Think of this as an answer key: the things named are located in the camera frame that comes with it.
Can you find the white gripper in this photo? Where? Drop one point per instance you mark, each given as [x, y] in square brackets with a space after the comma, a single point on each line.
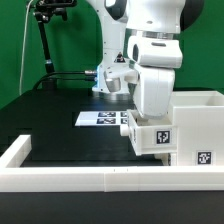
[153, 91]

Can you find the white drawer tray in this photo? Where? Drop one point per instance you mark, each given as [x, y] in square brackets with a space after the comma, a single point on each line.
[149, 136]

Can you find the white drawer cabinet box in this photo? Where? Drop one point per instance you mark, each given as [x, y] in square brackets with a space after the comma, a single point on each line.
[199, 119]

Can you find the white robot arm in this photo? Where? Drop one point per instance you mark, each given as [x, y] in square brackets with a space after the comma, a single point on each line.
[141, 51]

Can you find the white marker tag plate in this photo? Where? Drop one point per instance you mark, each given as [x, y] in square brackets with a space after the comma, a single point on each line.
[101, 118]

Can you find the black camera stand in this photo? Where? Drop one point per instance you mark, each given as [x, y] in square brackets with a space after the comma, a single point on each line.
[44, 11]

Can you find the white U-shaped border frame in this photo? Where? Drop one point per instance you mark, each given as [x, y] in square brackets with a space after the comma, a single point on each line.
[15, 178]

